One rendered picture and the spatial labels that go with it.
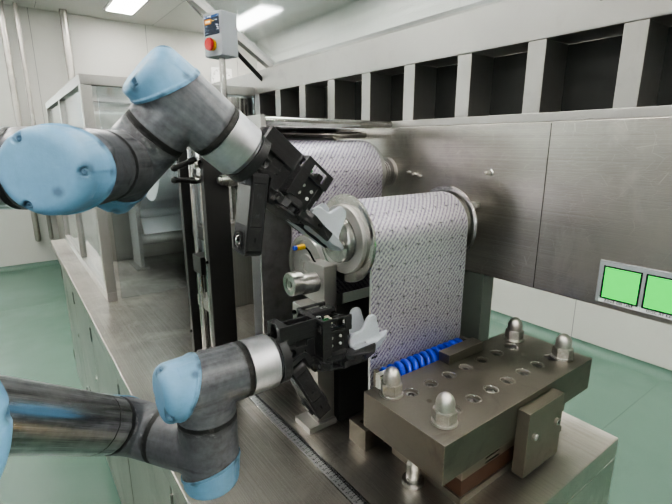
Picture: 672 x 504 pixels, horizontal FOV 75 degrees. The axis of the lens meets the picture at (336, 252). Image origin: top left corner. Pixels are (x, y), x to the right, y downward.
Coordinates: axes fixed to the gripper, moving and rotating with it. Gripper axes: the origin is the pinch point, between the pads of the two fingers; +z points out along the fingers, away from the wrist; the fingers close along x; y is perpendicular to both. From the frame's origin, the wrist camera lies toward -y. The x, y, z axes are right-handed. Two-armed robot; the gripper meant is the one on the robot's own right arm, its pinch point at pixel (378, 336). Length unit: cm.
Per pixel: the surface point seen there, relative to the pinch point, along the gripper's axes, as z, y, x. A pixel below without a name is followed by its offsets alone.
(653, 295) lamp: 29.3, 9.2, -28.5
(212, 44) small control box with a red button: -2, 54, 59
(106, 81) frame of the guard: -18, 49, 102
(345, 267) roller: -3.5, 11.5, 4.7
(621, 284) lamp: 29.3, 9.7, -24.1
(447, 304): 17.0, 1.9, -0.3
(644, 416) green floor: 207, -109, 18
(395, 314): 3.5, 3.2, -0.3
